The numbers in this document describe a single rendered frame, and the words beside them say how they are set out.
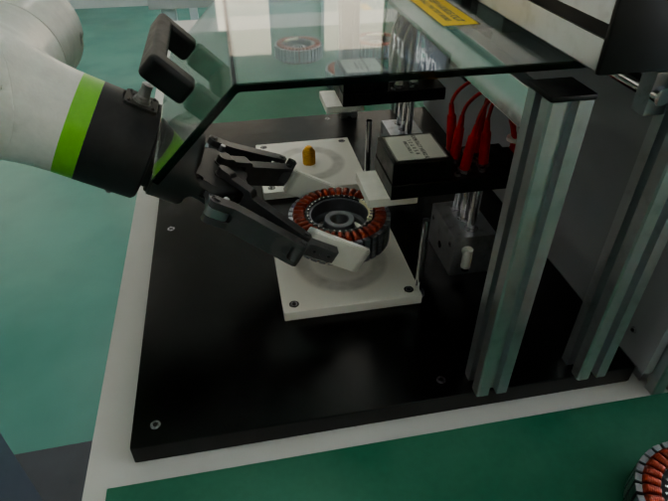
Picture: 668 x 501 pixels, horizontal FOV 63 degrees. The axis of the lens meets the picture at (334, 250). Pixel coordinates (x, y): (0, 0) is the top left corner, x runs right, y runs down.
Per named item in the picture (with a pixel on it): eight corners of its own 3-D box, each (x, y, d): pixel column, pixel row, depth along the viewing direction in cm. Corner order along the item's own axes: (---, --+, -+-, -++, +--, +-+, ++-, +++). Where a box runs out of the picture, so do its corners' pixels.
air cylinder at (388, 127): (391, 174, 82) (394, 140, 79) (379, 151, 88) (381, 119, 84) (423, 171, 83) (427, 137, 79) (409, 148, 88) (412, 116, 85)
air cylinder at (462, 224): (447, 276, 63) (454, 238, 60) (426, 239, 69) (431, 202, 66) (489, 270, 64) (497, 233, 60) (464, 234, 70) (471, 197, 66)
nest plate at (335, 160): (264, 200, 76) (263, 193, 75) (255, 151, 88) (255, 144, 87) (369, 190, 78) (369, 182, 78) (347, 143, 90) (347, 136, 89)
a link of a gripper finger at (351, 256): (309, 226, 53) (310, 230, 52) (369, 248, 56) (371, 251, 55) (295, 249, 54) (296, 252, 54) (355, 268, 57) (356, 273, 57)
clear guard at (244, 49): (152, 185, 33) (130, 90, 30) (170, 59, 52) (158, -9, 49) (630, 140, 38) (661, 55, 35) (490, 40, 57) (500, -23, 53)
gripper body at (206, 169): (163, 140, 46) (262, 179, 50) (168, 101, 53) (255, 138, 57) (135, 209, 50) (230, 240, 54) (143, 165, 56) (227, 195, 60)
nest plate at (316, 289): (284, 321, 57) (283, 313, 56) (270, 239, 69) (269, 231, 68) (421, 303, 59) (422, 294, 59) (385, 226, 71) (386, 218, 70)
